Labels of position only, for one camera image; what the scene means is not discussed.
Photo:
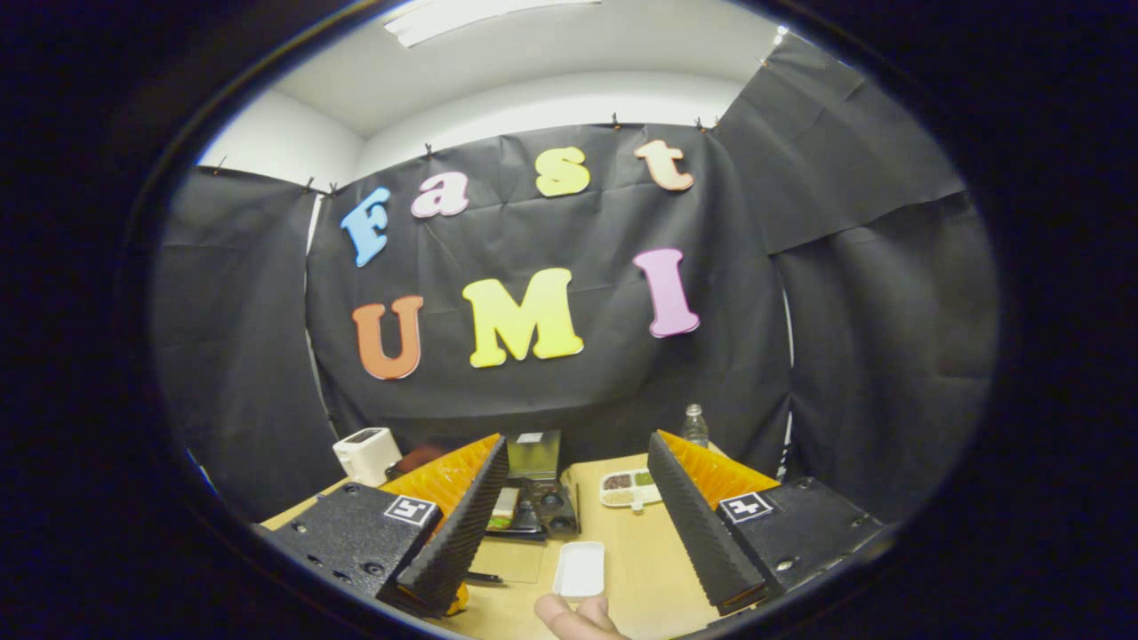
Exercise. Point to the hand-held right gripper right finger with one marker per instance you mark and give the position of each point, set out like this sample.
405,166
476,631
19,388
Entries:
698,533

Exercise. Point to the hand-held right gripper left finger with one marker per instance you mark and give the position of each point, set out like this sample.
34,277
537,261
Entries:
462,524

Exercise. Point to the black electric oven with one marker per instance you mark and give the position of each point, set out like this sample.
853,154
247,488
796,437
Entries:
551,511

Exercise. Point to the white compartment tray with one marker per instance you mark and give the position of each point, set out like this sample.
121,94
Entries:
631,487

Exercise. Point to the clear plastic water bottle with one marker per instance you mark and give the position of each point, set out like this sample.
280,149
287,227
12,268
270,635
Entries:
694,428

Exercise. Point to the white toaster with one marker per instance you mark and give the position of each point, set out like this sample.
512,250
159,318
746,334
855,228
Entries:
366,455

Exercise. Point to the white rectangular plate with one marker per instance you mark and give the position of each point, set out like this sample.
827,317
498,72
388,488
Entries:
580,569

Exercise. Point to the black backdrop cloth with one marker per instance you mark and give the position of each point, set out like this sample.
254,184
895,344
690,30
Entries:
889,356

